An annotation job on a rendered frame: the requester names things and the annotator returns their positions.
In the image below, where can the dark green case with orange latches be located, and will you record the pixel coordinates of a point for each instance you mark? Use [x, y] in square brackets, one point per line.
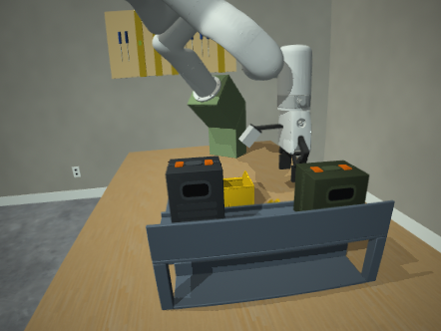
[328, 184]

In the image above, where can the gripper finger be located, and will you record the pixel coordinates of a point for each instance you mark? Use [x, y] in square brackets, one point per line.
[284, 159]
[304, 153]

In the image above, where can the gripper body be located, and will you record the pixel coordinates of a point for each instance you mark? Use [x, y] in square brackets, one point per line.
[296, 122]

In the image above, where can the dark grey case with handle slot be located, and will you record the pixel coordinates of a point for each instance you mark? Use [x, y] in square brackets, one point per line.
[195, 189]

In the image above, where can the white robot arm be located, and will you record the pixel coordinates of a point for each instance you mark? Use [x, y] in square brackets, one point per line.
[260, 56]

